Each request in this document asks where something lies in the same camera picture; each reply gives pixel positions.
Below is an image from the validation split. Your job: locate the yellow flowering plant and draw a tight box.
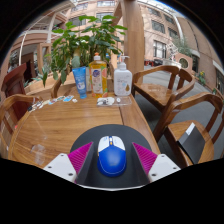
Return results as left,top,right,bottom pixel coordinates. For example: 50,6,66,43
198,70,208,86

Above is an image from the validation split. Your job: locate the long wooden planter box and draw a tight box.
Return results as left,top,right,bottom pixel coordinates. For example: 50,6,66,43
24,71,76,98

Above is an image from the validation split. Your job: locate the yellow dish soap bottle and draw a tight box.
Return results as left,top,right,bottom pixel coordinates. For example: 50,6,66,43
88,52,109,98

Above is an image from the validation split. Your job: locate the black flat box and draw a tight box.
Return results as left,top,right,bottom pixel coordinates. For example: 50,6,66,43
177,122,206,165

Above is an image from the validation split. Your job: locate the blue and white computer mouse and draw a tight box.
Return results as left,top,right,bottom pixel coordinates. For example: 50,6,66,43
96,134,128,178

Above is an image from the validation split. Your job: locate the white pump dispenser bottle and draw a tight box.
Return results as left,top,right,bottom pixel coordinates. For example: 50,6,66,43
113,55,133,97

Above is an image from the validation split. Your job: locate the bunch of keys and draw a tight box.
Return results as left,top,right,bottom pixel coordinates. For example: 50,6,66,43
28,102,43,113

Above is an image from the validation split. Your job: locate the round dark grey mouse pad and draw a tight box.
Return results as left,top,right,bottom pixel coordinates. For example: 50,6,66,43
69,124,154,189

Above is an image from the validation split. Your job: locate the white stone statue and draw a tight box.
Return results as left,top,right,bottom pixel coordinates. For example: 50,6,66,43
168,43,179,61

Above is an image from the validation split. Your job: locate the blue squeeze tube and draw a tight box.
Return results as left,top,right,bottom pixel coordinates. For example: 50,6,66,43
72,65,88,100

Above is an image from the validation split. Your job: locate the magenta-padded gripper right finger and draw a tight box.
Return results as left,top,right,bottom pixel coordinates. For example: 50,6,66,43
131,141,182,184

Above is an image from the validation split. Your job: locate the dark red wooden lectern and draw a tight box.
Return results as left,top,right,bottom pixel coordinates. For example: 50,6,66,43
0,63,28,121

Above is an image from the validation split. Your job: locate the clear plastic case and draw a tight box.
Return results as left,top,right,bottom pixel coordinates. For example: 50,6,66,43
96,95,133,108

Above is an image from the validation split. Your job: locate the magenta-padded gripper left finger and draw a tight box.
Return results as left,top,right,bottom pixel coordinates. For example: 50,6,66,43
43,141,94,184

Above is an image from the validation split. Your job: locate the large green potted plant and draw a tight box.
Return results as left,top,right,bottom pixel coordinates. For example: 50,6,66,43
41,14,128,89

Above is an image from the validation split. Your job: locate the brick planter with round emblem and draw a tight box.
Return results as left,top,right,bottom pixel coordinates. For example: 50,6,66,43
175,53,194,73

